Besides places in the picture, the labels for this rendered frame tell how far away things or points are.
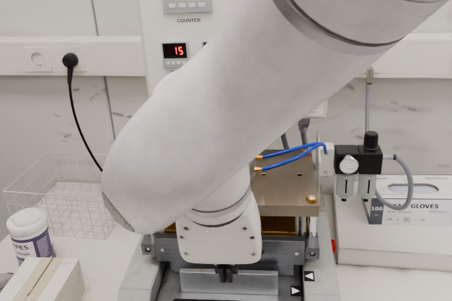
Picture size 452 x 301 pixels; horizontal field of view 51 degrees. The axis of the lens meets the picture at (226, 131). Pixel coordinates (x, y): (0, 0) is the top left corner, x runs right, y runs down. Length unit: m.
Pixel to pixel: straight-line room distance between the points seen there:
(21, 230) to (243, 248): 0.68
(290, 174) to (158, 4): 0.36
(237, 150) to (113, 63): 1.02
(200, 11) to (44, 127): 0.86
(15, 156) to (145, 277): 0.98
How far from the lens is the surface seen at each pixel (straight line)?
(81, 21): 1.38
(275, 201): 0.72
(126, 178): 0.37
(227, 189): 0.48
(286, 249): 0.74
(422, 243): 1.20
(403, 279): 1.16
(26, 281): 1.10
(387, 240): 1.19
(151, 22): 0.85
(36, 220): 1.17
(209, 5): 0.82
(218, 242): 0.57
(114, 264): 1.21
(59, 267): 1.10
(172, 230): 0.76
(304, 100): 0.29
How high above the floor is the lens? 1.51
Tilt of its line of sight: 25 degrees down
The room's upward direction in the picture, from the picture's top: 3 degrees counter-clockwise
